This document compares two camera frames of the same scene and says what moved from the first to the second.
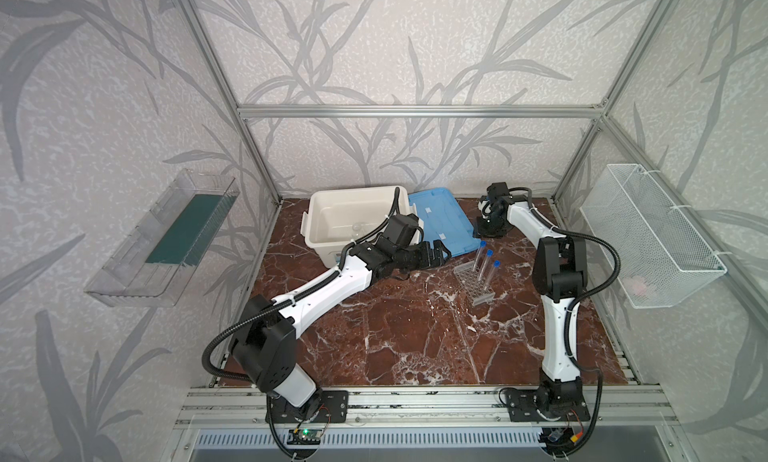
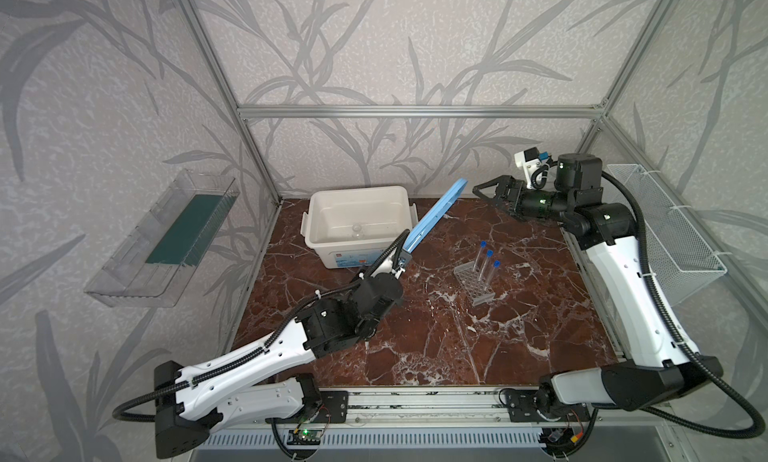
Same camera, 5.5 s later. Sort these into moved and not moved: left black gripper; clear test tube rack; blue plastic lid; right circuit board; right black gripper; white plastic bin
Moved: right black gripper; left black gripper; blue plastic lid
Not moved: right circuit board; white plastic bin; clear test tube rack
